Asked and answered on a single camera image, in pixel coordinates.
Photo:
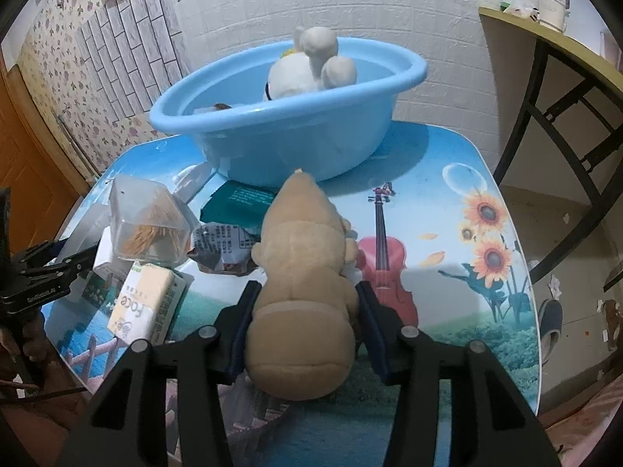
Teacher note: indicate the person's left hand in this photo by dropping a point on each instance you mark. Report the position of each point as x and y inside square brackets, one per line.
[31, 345]

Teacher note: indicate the dark speckled packet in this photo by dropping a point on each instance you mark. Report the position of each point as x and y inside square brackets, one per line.
[100, 287]

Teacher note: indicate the clear toothpick container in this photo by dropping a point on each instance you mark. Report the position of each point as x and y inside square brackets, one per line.
[146, 224]

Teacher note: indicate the white jar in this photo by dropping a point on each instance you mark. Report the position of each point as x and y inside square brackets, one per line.
[552, 9]

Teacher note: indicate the blue plastic basin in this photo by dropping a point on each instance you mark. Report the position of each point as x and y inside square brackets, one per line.
[292, 141]

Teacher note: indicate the metal bar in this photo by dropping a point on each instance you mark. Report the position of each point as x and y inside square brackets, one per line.
[73, 148]

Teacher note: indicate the white plush toy yellow hat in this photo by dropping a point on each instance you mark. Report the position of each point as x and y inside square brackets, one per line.
[292, 78]

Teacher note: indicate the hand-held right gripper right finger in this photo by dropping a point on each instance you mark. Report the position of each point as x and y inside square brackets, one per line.
[372, 321]

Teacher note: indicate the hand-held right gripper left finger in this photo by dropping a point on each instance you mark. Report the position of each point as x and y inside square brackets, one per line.
[243, 331]

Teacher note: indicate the crumpled snack wrapper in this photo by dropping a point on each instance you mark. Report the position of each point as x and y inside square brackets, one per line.
[219, 243]

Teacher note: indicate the teal packet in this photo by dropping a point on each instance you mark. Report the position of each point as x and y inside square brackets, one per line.
[233, 202]

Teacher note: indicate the grey slipper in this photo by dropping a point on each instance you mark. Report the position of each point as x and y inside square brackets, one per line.
[551, 331]

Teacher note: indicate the wooden door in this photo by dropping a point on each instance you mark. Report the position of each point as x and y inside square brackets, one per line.
[24, 165]

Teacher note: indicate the small white item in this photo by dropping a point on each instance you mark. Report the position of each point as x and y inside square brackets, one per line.
[521, 9]

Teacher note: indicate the yellow white tissue packet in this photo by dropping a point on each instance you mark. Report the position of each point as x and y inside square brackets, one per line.
[141, 301]

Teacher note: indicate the side table with black legs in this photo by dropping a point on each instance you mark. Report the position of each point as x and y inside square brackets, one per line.
[506, 58]

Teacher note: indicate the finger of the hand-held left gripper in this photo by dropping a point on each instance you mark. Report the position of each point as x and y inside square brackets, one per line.
[41, 250]
[73, 262]

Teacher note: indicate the tan plush bear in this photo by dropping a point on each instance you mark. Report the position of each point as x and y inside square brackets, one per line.
[301, 301]

